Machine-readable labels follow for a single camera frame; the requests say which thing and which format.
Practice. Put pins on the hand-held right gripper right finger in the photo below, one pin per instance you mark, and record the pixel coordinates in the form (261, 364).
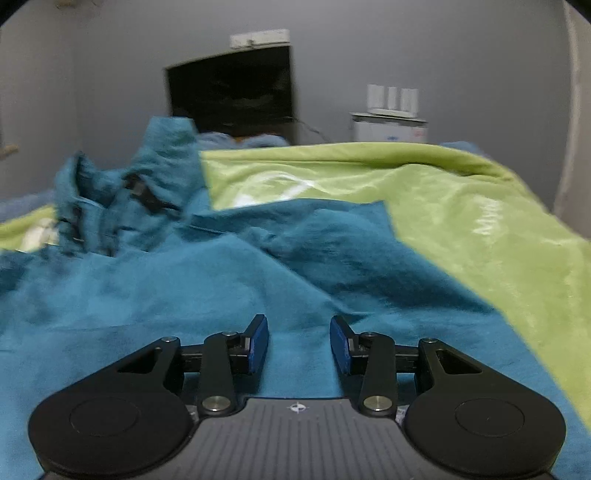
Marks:
(339, 344)

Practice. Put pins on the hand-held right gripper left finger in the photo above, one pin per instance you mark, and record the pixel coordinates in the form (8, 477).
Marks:
(258, 344)

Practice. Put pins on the wooden wall shelf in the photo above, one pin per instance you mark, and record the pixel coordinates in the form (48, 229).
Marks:
(9, 151)

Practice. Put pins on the black television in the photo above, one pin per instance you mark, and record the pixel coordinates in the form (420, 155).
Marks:
(231, 92)

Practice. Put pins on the white cabinet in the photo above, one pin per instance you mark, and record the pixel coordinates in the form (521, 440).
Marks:
(383, 131)

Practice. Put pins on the white router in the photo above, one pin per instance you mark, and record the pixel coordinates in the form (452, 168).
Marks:
(392, 99)

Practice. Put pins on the green fleece blanket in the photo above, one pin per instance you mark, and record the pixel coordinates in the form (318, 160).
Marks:
(461, 221)

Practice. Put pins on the teal jacket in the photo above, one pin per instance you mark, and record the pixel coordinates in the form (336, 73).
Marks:
(184, 286)

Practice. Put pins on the white power strip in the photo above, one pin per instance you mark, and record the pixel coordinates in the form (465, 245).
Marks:
(261, 38)

